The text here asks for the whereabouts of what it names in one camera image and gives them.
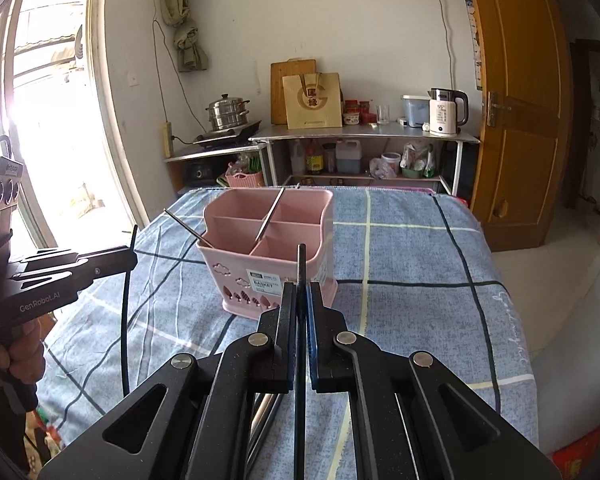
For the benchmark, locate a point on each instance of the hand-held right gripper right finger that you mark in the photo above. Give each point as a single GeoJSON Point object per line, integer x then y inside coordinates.
{"type": "Point", "coordinates": [313, 320]}

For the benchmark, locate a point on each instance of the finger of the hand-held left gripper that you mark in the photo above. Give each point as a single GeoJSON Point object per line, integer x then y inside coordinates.
{"type": "Point", "coordinates": [80, 260]}

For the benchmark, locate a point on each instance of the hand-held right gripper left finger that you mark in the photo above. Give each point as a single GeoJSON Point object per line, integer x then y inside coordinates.
{"type": "Point", "coordinates": [290, 320]}

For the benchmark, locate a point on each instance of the black chopstick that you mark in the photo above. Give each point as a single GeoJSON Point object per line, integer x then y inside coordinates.
{"type": "Point", "coordinates": [300, 265]}
{"type": "Point", "coordinates": [125, 320]}

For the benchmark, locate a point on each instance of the pink utensil basket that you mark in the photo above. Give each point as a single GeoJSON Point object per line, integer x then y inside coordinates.
{"type": "Point", "coordinates": [220, 260]}

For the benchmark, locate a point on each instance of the metal chopstick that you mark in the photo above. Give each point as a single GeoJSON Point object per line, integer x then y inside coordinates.
{"type": "Point", "coordinates": [270, 215]}
{"type": "Point", "coordinates": [185, 226]}

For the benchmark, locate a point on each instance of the person's left hand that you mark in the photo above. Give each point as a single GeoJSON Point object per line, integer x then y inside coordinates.
{"type": "Point", "coordinates": [27, 355]}

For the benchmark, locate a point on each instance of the blue checkered blanket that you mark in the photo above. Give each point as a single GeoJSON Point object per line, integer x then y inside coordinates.
{"type": "Point", "coordinates": [405, 260]}

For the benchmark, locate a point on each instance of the black rice cooker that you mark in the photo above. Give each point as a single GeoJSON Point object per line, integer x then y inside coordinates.
{"type": "Point", "coordinates": [200, 174]}

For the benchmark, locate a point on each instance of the pink woven basket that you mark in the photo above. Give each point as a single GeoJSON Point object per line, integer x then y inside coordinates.
{"type": "Point", "coordinates": [242, 179]}

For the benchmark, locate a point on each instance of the beige power strip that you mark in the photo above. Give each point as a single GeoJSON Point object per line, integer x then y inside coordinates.
{"type": "Point", "coordinates": [168, 140]}

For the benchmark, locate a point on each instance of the window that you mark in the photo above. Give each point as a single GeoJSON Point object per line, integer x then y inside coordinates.
{"type": "Point", "coordinates": [55, 110]}

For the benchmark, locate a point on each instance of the soy sauce bottle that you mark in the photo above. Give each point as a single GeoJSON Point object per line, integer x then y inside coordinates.
{"type": "Point", "coordinates": [315, 160]}

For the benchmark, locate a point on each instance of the clear oil bottle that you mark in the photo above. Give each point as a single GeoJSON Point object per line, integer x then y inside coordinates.
{"type": "Point", "coordinates": [297, 160]}

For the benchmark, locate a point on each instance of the dark slim bottle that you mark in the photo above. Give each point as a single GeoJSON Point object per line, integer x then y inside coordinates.
{"type": "Point", "coordinates": [330, 160]}

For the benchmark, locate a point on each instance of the dark liquid jug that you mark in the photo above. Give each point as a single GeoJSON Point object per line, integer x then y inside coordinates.
{"type": "Point", "coordinates": [349, 160]}

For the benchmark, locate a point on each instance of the white plastic bag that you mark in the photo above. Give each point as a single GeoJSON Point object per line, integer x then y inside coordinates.
{"type": "Point", "coordinates": [377, 169]}

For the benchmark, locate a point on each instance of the small metal table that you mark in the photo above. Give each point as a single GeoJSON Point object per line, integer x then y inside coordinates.
{"type": "Point", "coordinates": [215, 152]}

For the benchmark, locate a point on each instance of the white plastic tub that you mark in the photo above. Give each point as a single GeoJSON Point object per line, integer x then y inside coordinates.
{"type": "Point", "coordinates": [391, 161]}

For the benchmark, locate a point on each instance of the black induction cooker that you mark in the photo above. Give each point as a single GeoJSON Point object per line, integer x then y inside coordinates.
{"type": "Point", "coordinates": [225, 137]}

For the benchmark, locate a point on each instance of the large metal table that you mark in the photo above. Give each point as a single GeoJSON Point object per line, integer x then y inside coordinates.
{"type": "Point", "coordinates": [360, 132]}

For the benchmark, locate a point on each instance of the steel steamer pot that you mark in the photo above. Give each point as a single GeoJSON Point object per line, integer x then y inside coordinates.
{"type": "Point", "coordinates": [227, 115]}

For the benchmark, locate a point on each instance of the red lidded jar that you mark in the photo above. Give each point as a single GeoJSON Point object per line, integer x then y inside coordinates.
{"type": "Point", "coordinates": [351, 115]}

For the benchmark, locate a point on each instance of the glass cup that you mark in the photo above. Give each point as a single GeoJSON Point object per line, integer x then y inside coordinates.
{"type": "Point", "coordinates": [383, 116]}

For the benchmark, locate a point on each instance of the tan paper bag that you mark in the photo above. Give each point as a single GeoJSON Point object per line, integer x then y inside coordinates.
{"type": "Point", "coordinates": [312, 102]}

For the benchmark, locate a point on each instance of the clear plastic container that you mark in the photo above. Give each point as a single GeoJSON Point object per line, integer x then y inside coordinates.
{"type": "Point", "coordinates": [415, 112]}

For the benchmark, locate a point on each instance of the wooden cutting board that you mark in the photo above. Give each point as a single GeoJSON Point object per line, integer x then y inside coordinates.
{"type": "Point", "coordinates": [280, 80]}

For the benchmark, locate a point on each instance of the white electric kettle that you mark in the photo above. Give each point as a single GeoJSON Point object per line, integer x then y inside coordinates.
{"type": "Point", "coordinates": [442, 117]}

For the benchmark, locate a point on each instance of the green hanging cloth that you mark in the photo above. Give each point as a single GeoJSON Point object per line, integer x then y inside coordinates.
{"type": "Point", "coordinates": [187, 35]}

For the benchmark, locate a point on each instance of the red printed box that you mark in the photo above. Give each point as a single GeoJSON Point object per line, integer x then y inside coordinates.
{"type": "Point", "coordinates": [580, 452]}

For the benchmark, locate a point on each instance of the wooden door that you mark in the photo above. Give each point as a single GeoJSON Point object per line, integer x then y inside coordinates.
{"type": "Point", "coordinates": [520, 85]}

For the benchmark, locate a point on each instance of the colourful wall chart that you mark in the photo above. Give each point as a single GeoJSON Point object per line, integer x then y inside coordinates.
{"type": "Point", "coordinates": [474, 45]}

